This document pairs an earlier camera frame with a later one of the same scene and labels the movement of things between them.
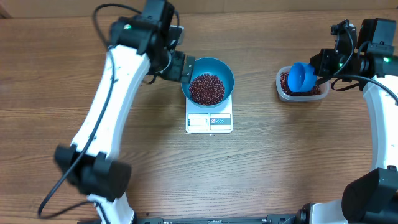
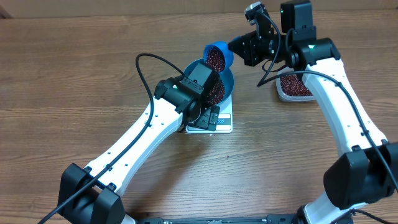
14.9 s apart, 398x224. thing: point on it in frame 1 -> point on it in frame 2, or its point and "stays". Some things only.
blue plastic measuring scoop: x=301 y=78 -> x=229 y=55
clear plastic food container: x=319 y=91 stays
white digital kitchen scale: x=212 y=119 stays
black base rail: x=271 y=219 stays
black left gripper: x=176 y=74 -> x=209 y=119
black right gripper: x=323 y=63 -> x=252 y=53
